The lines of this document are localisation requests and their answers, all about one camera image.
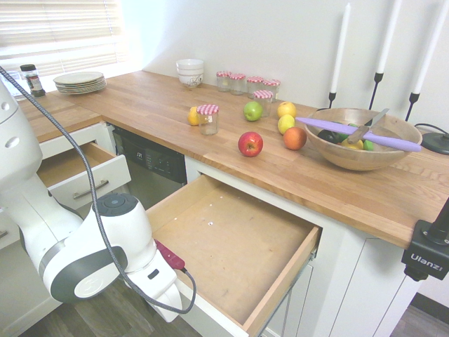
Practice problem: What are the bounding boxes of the orange peach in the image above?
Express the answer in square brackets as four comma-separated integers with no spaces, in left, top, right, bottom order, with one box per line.
[283,126,309,152]

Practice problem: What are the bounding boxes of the short metal drawer handle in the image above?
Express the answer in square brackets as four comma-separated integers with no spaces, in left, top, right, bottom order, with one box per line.
[72,180,110,200]

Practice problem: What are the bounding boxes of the glass jar red checkered lid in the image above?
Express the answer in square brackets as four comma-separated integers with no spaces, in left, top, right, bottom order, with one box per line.
[215,70,232,93]
[252,90,274,118]
[246,76,264,95]
[229,73,246,96]
[196,104,220,137]
[262,79,282,103]

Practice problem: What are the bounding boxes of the wooden handled knife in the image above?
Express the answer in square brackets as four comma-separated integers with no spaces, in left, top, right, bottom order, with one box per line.
[347,107,391,145]

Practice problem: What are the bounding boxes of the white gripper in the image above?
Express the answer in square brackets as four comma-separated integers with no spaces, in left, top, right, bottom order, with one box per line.
[126,252,184,323]

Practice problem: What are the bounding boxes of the white kitchen cabinet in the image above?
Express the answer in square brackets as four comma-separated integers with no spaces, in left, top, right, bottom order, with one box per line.
[184,156,422,337]
[0,119,119,329]

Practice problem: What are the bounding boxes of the black round lamp base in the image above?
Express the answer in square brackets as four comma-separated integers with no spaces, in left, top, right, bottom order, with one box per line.
[413,122,449,157]

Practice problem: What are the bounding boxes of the green apple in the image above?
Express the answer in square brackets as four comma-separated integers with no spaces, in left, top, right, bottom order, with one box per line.
[243,101,264,123]

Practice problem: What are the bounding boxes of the red apple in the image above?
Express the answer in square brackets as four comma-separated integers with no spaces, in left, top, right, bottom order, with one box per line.
[238,131,264,158]

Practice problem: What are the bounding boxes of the white bowl with pattern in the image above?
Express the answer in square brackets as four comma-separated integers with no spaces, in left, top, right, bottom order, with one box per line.
[177,74,204,89]

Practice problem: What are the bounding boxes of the stack of white plates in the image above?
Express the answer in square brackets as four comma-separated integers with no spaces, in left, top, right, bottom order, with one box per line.
[53,71,107,95]

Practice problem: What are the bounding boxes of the black Ulanzi camera clamp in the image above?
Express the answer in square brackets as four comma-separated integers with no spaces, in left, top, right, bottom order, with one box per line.
[401,196,449,282]

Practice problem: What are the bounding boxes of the purple knife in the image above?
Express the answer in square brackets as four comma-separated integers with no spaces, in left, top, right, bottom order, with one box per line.
[295,117,423,153]

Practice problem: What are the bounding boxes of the stainless steel dishwasher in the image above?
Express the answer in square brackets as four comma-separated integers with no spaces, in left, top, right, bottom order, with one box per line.
[112,126,188,212]

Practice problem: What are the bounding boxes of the red wrist camera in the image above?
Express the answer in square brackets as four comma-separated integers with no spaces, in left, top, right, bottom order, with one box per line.
[155,239,187,272]

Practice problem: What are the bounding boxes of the large wooden drawer white front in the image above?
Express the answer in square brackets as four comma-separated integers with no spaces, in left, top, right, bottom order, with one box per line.
[145,174,322,337]

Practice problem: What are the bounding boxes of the small yellow lemon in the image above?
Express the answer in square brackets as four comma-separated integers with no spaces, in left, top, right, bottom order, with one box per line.
[340,138,365,152]

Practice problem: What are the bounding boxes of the yellow apple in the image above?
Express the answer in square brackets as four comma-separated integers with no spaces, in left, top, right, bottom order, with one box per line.
[276,101,298,119]
[277,114,296,136]

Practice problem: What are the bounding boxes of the small wooden drawer white front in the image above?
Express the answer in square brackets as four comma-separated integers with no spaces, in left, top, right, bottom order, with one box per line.
[36,140,133,212]

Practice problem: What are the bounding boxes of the white ceramic bowl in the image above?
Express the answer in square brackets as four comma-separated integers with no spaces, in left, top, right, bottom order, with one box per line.
[175,58,205,71]
[176,66,205,79]

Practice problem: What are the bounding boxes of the dark avocado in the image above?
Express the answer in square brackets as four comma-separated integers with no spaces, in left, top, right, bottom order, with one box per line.
[317,128,344,145]

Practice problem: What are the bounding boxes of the white window blinds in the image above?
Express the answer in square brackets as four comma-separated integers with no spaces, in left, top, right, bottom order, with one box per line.
[0,0,129,77]

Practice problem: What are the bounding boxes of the large wooden bowl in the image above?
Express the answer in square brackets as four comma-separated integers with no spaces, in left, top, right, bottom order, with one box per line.
[303,107,424,172]

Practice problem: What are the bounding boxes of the spice jar black lid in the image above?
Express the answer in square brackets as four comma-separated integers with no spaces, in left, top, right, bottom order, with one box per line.
[19,63,47,98]

